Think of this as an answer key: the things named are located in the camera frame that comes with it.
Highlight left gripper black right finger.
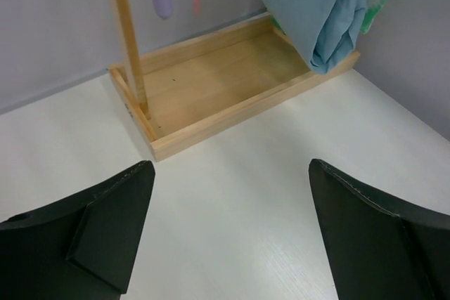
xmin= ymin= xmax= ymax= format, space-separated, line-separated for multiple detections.
xmin=308 ymin=159 xmax=449 ymax=299

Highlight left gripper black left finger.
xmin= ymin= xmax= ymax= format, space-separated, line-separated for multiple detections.
xmin=1 ymin=160 xmax=155 ymax=299

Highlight light blue trousers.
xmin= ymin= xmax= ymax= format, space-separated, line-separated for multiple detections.
xmin=262 ymin=0 xmax=367 ymax=74

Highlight wooden clothes rack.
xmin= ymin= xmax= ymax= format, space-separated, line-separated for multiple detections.
xmin=109 ymin=0 xmax=359 ymax=161

